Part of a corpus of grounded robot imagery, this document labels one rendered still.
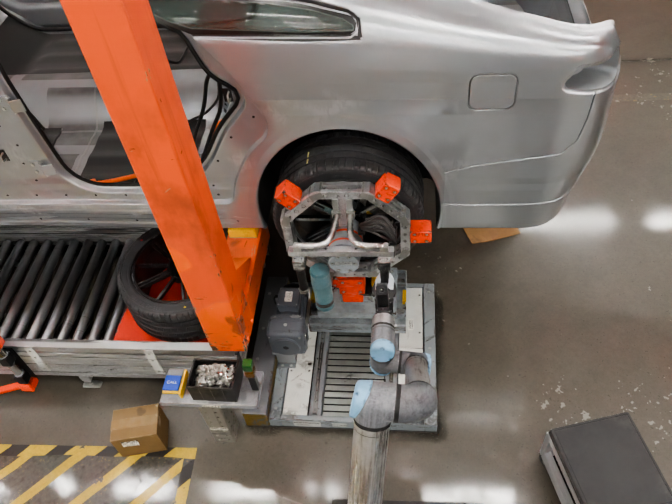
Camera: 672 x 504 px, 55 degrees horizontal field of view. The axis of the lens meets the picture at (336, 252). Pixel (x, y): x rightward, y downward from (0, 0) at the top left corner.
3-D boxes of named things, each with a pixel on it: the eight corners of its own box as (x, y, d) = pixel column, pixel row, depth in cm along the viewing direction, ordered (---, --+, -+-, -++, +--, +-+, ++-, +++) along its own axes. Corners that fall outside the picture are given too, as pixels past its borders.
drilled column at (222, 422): (239, 422, 315) (219, 380, 283) (235, 442, 309) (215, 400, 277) (219, 422, 316) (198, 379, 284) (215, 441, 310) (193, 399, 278)
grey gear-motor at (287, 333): (319, 305, 347) (311, 264, 321) (310, 374, 320) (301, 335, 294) (286, 305, 349) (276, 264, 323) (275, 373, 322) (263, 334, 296)
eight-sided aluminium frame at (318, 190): (410, 267, 295) (410, 180, 254) (410, 278, 291) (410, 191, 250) (294, 266, 302) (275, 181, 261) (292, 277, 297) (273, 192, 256)
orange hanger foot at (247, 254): (271, 236, 323) (258, 186, 297) (254, 322, 290) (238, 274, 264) (238, 236, 325) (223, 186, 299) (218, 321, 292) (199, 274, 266)
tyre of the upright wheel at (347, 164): (426, 128, 266) (269, 129, 273) (426, 167, 251) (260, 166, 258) (421, 235, 316) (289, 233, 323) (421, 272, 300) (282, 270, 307)
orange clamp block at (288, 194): (303, 189, 264) (285, 178, 260) (301, 202, 259) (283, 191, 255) (293, 197, 269) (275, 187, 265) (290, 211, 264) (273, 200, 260)
